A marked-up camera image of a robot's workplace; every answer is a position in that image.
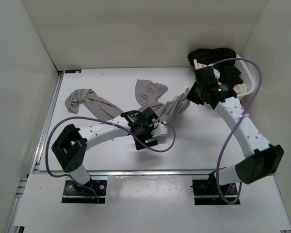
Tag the white laundry basket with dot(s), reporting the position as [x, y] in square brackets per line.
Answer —
[245, 76]

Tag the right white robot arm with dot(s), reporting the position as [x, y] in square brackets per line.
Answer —
[261, 158]

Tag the black label sticker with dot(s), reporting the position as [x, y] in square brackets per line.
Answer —
[72, 71]

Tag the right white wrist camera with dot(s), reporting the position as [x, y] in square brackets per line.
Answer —
[216, 73]

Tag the black trousers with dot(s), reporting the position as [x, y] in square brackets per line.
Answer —
[228, 72]

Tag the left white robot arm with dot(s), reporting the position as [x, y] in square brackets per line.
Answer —
[72, 143]

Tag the front aluminium rail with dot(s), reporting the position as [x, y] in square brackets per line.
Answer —
[164, 172]

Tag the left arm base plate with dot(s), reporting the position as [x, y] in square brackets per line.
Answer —
[75, 194]

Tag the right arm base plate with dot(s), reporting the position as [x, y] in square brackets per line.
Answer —
[206, 193]

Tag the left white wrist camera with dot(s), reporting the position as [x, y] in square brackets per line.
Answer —
[159, 130]

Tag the beige trousers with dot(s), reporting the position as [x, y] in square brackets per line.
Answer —
[238, 88]

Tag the grey trousers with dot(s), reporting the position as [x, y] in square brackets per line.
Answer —
[147, 94]

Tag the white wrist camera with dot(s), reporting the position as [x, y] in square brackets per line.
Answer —
[159, 130]
[216, 73]

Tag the left aluminium rail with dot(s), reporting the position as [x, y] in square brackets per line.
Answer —
[44, 133]

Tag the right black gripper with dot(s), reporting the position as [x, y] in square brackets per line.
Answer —
[191, 96]

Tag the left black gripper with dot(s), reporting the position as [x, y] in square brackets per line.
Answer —
[153, 142]

